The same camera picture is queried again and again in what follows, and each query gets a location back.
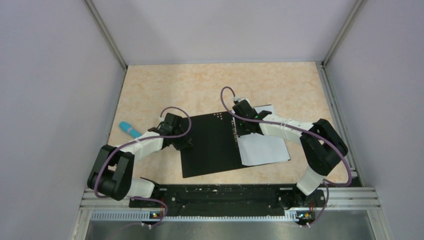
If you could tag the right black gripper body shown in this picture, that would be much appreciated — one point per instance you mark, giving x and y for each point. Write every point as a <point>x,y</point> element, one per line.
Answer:
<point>241,128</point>

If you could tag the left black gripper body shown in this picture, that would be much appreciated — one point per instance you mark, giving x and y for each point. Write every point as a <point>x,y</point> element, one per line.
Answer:
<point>180,143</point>

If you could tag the paper sheet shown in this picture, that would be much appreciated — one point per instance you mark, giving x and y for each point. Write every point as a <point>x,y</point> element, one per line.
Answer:
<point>256,149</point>

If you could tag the grey black folder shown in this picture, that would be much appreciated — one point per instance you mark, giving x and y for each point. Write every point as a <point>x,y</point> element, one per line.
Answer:
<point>213,149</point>

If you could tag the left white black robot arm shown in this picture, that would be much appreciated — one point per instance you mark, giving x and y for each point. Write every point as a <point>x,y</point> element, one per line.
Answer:
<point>112,173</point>

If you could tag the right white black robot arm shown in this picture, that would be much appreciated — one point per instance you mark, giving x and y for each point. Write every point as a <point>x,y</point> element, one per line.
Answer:
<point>322,145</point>

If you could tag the cyan marker pen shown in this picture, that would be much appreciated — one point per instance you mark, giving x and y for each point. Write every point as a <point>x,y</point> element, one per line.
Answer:
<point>129,129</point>

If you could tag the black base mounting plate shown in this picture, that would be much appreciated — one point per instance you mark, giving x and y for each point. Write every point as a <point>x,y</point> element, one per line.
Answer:
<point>230,200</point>

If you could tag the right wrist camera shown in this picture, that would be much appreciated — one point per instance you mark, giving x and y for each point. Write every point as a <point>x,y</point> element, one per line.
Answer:
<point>237,99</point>

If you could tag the aluminium rail frame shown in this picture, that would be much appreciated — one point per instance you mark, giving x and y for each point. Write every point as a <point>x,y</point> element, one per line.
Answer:
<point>348,213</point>

